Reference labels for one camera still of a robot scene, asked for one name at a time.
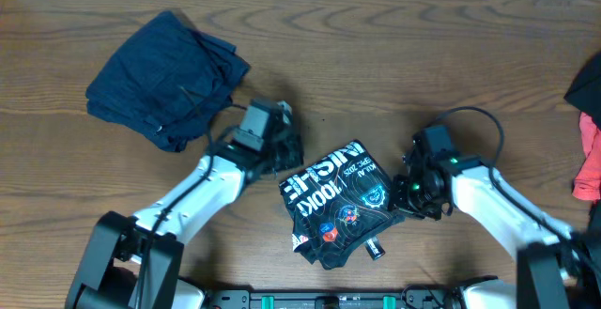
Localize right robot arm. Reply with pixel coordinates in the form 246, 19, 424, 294
390, 126, 600, 308

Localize black aluminium mounting rail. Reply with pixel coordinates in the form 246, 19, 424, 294
201, 286, 464, 309

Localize black fabric at right edge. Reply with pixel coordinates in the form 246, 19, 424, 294
564, 52, 601, 128

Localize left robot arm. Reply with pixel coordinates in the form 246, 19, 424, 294
65, 99, 302, 308

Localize folded dark blue garment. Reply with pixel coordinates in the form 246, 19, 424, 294
85, 11, 250, 152

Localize red cloth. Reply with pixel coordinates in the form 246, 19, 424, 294
573, 113, 600, 202

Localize black orange patterned sports jersey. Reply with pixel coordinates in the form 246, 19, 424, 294
279, 139, 406, 270

